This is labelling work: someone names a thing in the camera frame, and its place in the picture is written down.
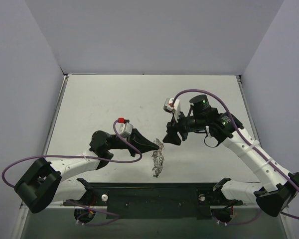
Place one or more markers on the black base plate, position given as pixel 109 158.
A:
pixel 153 200

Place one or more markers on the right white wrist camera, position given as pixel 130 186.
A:
pixel 173 108

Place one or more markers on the large silver keyring disc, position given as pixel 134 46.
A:
pixel 158 158

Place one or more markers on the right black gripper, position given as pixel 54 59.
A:
pixel 180 128

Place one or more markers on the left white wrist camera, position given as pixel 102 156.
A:
pixel 123 128

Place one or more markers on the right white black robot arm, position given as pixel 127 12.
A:
pixel 276 187

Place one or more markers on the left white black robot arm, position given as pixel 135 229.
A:
pixel 48 181

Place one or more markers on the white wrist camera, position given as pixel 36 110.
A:
pixel 123 128
pixel 173 108

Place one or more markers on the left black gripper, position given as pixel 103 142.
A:
pixel 132 142

